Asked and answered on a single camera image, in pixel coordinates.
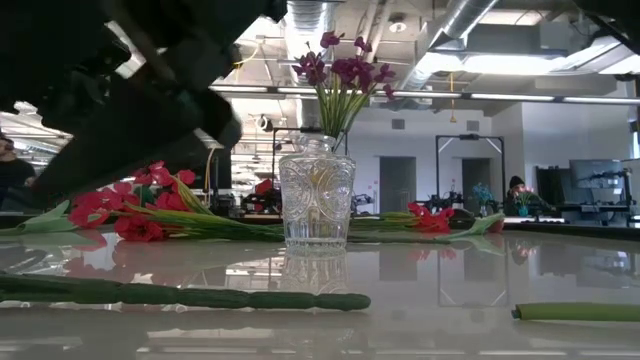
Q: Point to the purple flower bunch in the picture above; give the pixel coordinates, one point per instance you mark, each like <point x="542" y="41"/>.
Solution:
<point x="225" y="298"/>
<point x="350" y="67"/>

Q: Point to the green stem foreground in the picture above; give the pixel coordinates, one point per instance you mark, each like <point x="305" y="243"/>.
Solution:
<point x="575" y="311"/>

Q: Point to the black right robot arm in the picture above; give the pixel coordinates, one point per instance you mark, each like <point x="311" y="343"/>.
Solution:
<point x="620" y="15"/>

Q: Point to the black background robot arm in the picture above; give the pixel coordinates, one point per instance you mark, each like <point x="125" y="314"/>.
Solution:
<point x="440" y="202"/>

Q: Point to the tall clear cut-glass vase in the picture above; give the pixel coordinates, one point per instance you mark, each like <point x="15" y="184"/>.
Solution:
<point x="317" y="200"/>

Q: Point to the blue background flowers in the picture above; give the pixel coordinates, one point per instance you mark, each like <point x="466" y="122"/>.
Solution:
<point x="482" y="192"/>

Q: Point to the pink flowers in teal vase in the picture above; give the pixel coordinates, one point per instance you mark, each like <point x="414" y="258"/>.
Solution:
<point x="523" y="210"/>

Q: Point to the red background object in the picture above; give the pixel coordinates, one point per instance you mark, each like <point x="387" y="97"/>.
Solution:
<point x="263" y="187"/>

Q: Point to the grey door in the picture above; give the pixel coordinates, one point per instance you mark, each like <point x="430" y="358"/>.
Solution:
<point x="397" y="185"/>
<point x="475" y="175"/>

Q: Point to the black computer monitor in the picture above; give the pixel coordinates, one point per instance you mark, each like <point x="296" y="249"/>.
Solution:
<point x="223" y="170"/>

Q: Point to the round ceiling fixture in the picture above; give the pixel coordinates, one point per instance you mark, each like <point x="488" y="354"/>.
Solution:
<point x="397" y="26"/>

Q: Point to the person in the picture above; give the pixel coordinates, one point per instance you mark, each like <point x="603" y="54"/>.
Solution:
<point x="516" y="184"/>
<point x="12" y="175"/>

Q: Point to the long ceiling light bar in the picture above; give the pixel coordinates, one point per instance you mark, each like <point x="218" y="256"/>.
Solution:
<point x="510" y="97"/>

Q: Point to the black upright panel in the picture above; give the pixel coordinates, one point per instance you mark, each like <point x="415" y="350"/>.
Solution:
<point x="550" y="185"/>

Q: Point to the grey computer monitor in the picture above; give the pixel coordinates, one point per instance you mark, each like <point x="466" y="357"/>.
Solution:
<point x="595" y="172"/>

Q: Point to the grey wall vent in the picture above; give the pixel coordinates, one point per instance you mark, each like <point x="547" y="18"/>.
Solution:
<point x="398" y="124"/>
<point x="472" y="125"/>

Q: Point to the corrugated silver ventilation duct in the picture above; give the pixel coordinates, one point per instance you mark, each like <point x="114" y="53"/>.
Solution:
<point x="307" y="20"/>

